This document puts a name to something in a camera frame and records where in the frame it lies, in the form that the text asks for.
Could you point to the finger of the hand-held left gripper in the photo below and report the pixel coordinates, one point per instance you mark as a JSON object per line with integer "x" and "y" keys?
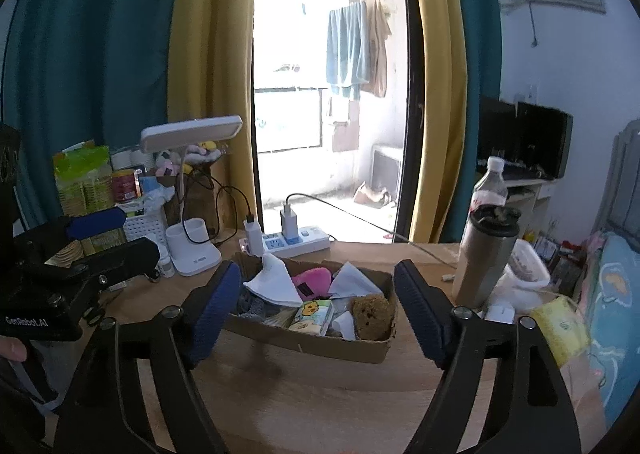
{"x": 97, "y": 223}
{"x": 127, "y": 256}

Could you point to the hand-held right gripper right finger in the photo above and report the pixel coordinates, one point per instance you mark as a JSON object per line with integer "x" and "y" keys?
{"x": 417, "y": 314}

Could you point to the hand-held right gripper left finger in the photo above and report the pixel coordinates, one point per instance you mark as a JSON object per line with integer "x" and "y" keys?
{"x": 217, "y": 314}

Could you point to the grey knit cloth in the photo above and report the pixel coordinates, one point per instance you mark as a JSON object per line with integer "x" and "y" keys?
{"x": 255, "y": 305}

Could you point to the brown sponge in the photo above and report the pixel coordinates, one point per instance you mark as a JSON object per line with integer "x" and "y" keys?
{"x": 372, "y": 318}

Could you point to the white cloth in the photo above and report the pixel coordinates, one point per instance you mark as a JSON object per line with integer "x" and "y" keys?
{"x": 354, "y": 282}
{"x": 272, "y": 280}

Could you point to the duck print tissue pack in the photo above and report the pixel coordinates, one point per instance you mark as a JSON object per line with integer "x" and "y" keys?
{"x": 312, "y": 316}

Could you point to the pink plush toy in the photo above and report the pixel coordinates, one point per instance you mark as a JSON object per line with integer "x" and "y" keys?
{"x": 311, "y": 282}

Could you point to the cardboard box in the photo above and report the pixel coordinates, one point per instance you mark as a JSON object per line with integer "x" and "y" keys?
{"x": 320, "y": 346}

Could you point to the person's left hand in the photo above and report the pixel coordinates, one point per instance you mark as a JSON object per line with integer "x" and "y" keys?
{"x": 11, "y": 348}

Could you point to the white plastic basket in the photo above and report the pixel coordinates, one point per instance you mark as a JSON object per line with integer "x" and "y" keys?
{"x": 145, "y": 224}

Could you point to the small white bottle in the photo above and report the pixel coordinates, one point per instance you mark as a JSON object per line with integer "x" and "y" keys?
{"x": 166, "y": 264}

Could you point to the green package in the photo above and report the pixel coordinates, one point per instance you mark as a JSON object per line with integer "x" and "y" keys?
{"x": 82, "y": 179}

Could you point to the red can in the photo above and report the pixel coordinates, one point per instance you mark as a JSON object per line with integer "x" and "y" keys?
{"x": 126, "y": 184}

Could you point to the clear plastic bag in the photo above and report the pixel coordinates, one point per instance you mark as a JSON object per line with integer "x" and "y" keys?
{"x": 281, "y": 318}

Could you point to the white crumpled plastic bag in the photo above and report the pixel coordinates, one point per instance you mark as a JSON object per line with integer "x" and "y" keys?
{"x": 159, "y": 194}

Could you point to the steel tumbler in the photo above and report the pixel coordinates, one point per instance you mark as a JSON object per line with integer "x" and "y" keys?
{"x": 480, "y": 264}

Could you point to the small white device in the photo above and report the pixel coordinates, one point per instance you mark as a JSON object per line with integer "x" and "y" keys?
{"x": 500, "y": 314}

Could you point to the brown paper bag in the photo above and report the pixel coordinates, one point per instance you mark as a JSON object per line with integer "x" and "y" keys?
{"x": 200, "y": 204}

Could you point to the white and blue charger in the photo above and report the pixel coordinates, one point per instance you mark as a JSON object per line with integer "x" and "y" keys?
{"x": 290, "y": 221}

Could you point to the white power strip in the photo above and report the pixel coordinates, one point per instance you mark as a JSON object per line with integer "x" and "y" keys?
{"x": 310, "y": 239}

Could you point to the bag of plush toys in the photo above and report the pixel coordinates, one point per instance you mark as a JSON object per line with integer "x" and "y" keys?
{"x": 197, "y": 152}

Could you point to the white desk lamp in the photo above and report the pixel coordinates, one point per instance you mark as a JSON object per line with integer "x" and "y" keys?
{"x": 192, "y": 132}

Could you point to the grey appliance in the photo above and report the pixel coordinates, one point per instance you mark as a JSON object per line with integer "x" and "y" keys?
{"x": 387, "y": 172}

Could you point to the yellow tissue pack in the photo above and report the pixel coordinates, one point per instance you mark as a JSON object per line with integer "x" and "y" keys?
{"x": 562, "y": 329}

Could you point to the clear water bottle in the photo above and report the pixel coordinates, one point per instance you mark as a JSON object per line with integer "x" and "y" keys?
{"x": 490, "y": 184}

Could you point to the white television stand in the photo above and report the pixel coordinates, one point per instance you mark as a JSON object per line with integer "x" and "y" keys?
{"x": 535, "y": 189}

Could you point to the teal curtain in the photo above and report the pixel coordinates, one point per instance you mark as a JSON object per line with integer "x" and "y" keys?
{"x": 475, "y": 34}
{"x": 100, "y": 34}

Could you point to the blue printed blanket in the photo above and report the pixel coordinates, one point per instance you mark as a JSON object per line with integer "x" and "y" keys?
{"x": 615, "y": 324}

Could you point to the black television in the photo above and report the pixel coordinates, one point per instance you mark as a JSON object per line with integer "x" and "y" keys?
{"x": 530, "y": 139}

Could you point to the yellow curtain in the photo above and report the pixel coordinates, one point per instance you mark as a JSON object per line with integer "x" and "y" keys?
{"x": 215, "y": 34}
{"x": 440, "y": 84}

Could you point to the grey bed headboard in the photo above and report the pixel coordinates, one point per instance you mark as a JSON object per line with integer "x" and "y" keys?
{"x": 622, "y": 174}

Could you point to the brown hanging garment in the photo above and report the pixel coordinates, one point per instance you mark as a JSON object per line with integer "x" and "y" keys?
{"x": 377, "y": 49}

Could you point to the blue hanging towel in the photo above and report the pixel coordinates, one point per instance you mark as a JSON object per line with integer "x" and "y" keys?
{"x": 346, "y": 49}

